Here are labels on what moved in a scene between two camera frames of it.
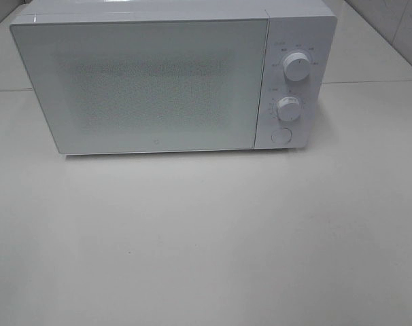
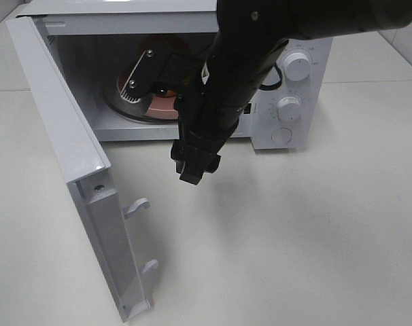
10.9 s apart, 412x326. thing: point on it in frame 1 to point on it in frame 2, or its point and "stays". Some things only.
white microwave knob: [288, 108] stays
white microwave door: [147, 85] to [124, 276]
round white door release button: [281, 136] stays
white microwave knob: [296, 66] stays
